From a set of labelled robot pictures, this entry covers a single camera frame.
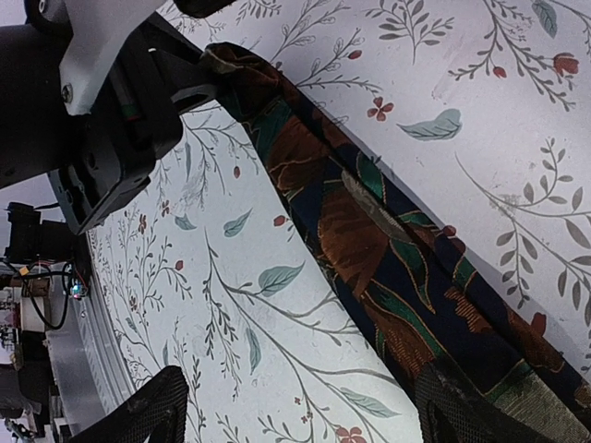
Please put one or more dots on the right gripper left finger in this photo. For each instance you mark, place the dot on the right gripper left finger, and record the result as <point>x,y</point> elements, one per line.
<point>157,412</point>

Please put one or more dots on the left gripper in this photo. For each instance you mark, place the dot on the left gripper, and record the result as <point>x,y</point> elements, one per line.
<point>100,161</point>

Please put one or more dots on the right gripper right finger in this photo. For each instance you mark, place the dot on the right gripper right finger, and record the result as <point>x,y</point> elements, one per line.
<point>450,410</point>

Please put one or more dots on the brown green patterned tie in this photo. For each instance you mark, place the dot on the brown green patterned tie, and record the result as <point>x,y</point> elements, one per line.
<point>405,282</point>

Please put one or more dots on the floral tablecloth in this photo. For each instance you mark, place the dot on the floral tablecloth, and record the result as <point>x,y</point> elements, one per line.
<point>479,111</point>

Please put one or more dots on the front metal rail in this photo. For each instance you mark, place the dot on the front metal rail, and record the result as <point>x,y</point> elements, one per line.
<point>89,369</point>

